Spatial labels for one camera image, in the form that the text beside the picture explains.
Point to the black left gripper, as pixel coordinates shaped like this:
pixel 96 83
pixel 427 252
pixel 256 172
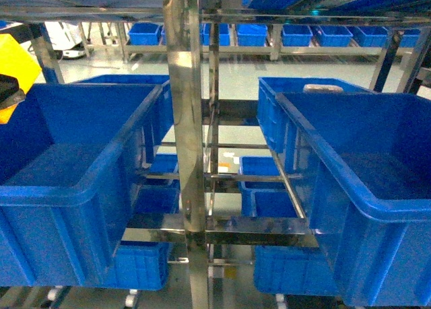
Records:
pixel 11 93

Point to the blue plastic crate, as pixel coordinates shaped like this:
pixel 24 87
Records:
pixel 364 163
pixel 271 116

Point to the white container in rear crate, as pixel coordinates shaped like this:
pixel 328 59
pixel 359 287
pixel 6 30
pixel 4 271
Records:
pixel 322 88

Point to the blue plastic crate upper shelf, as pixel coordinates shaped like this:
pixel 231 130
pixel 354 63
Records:
pixel 69 157

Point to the yellow toy building block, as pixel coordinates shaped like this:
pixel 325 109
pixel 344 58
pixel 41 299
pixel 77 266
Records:
pixel 17 62

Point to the stainless steel rack upright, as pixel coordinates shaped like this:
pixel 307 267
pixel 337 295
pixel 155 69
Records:
pixel 182 23

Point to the blue plastic crate behind right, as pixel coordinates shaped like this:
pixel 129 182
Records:
pixel 271 116

